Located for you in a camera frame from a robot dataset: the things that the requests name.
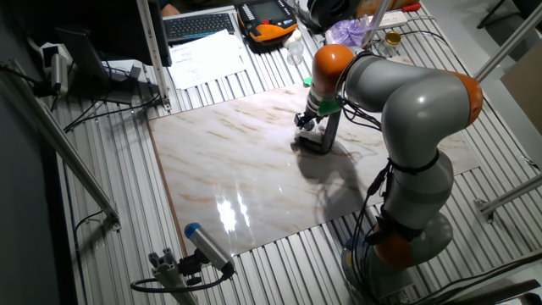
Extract aluminium profile with bracket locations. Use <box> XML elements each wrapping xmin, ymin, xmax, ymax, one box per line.
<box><xmin>473</xmin><ymin>173</ymin><xmax>542</xmax><ymax>225</ymax></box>

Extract loose black cables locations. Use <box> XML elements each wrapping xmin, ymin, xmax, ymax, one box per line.
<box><xmin>63</xmin><ymin>91</ymin><xmax>163</xmax><ymax>134</ymax></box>

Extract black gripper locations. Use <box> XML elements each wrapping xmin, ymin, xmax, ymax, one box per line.
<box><xmin>294</xmin><ymin>107</ymin><xmax>326</xmax><ymax>133</ymax></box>

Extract black C-clamp with steel screw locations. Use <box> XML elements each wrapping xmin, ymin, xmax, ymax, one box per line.
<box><xmin>295</xmin><ymin>109</ymin><xmax>343</xmax><ymax>155</ymax></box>

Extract brown cardboard box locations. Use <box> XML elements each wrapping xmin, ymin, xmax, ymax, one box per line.
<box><xmin>355</xmin><ymin>0</ymin><xmax>421</xmax><ymax>19</ymax></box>

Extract black keyboard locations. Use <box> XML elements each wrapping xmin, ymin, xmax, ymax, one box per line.
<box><xmin>163</xmin><ymin>11</ymin><xmax>236</xmax><ymax>46</ymax></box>

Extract clear plastic cup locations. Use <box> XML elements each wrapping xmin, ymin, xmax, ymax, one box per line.
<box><xmin>286</xmin><ymin>40</ymin><xmax>305</xmax><ymax>67</ymax></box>

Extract white power strip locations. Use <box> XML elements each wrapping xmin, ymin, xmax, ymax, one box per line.
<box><xmin>367</xmin><ymin>10</ymin><xmax>409</xmax><ymax>31</ymax></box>

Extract brown cardboard sheet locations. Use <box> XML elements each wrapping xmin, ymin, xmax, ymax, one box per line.
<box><xmin>499</xmin><ymin>50</ymin><xmax>542</xmax><ymax>136</ymax></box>

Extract grey camera with blue cap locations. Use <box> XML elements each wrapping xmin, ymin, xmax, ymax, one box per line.
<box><xmin>184</xmin><ymin>222</ymin><xmax>236</xmax><ymax>276</ymax></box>

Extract purple plastic bag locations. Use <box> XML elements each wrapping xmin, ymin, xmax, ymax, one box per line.
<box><xmin>324</xmin><ymin>15</ymin><xmax>374</xmax><ymax>48</ymax></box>

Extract black round spool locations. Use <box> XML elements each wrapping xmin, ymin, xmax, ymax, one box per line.
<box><xmin>296</xmin><ymin>0</ymin><xmax>362</xmax><ymax>33</ymax></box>

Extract white round object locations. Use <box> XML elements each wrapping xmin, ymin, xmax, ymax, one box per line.
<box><xmin>282</xmin><ymin>28</ymin><xmax>302</xmax><ymax>50</ymax></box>

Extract white printed paper sheets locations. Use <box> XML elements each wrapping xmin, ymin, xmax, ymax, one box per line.
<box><xmin>168</xmin><ymin>29</ymin><xmax>248</xmax><ymax>91</ymax></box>

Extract grey power strip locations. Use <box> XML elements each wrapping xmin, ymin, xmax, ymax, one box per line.
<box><xmin>101</xmin><ymin>58</ymin><xmax>160</xmax><ymax>105</ymax></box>

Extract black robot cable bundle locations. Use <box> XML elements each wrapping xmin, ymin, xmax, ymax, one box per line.
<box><xmin>334</xmin><ymin>50</ymin><xmax>424</xmax><ymax>305</ymax></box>

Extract upright aluminium profile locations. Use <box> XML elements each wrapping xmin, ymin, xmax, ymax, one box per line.
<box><xmin>135</xmin><ymin>0</ymin><xmax>173</xmax><ymax>112</ymax></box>

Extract orange and black teach pendant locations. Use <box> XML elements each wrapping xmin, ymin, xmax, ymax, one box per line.
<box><xmin>235</xmin><ymin>0</ymin><xmax>299</xmax><ymax>46</ymax></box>

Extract short aluminium camera post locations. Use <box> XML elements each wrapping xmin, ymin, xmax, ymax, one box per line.
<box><xmin>147</xmin><ymin>247</ymin><xmax>200</xmax><ymax>305</ymax></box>

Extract grey and white camera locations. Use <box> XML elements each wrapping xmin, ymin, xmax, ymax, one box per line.
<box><xmin>40</xmin><ymin>42</ymin><xmax>74</xmax><ymax>97</ymax></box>

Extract slanted aluminium profile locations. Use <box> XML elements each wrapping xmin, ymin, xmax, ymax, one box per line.
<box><xmin>473</xmin><ymin>3</ymin><xmax>542</xmax><ymax>84</ymax></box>

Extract marble patterned board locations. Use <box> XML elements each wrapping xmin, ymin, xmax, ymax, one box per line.
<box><xmin>147</xmin><ymin>82</ymin><xmax>482</xmax><ymax>258</ymax></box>

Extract long aluminium profile beam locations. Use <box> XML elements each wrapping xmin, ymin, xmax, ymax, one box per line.
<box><xmin>0</xmin><ymin>58</ymin><xmax>122</xmax><ymax>232</ymax></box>

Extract small clear glass jar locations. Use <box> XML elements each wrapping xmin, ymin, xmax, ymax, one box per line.
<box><xmin>294</xmin><ymin>125</ymin><xmax>325</xmax><ymax>146</ymax></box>

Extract upright silver metal post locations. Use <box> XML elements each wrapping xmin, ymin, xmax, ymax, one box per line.
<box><xmin>362</xmin><ymin>0</ymin><xmax>393</xmax><ymax>47</ymax></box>

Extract black camera cable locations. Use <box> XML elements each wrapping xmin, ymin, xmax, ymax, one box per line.
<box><xmin>130</xmin><ymin>262</ymin><xmax>232</xmax><ymax>294</ymax></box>

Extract bare person hand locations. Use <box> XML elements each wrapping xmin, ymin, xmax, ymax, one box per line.
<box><xmin>160</xmin><ymin>3</ymin><xmax>181</xmax><ymax>19</ymax></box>

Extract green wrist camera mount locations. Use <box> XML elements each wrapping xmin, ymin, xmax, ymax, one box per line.
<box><xmin>302</xmin><ymin>76</ymin><xmax>343</xmax><ymax>117</ymax></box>

